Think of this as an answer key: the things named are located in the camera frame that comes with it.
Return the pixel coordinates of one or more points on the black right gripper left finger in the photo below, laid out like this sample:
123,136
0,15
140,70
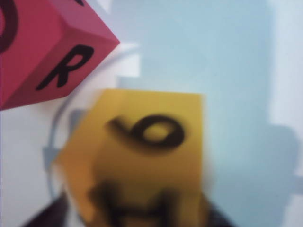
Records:
52,212

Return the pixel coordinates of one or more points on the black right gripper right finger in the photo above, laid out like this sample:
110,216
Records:
217,218

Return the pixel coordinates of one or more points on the yellow foam block 3 N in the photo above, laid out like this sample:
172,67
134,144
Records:
142,165

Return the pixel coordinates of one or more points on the red foam block 7 R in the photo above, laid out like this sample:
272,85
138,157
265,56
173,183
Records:
35,52

